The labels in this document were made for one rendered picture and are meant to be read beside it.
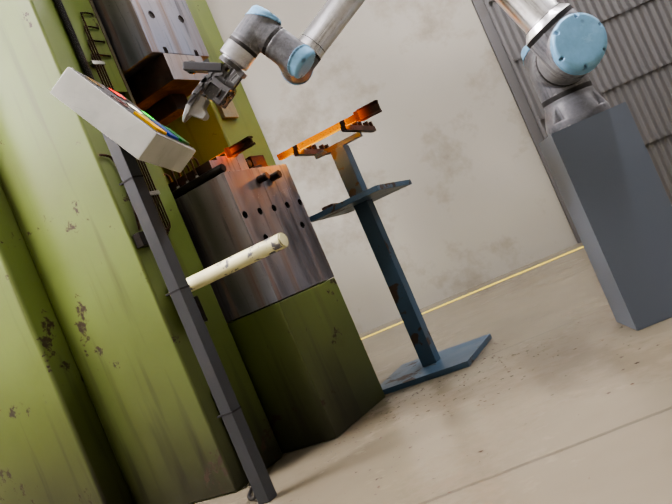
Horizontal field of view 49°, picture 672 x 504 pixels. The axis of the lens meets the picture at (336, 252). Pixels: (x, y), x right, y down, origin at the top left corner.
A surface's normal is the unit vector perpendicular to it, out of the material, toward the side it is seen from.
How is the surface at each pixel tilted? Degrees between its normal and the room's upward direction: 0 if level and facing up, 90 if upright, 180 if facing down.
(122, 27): 90
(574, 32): 95
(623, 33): 90
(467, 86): 90
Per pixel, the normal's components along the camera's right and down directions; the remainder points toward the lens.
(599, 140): -0.11, 0.02
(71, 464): -0.47, 0.18
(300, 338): 0.79, -0.36
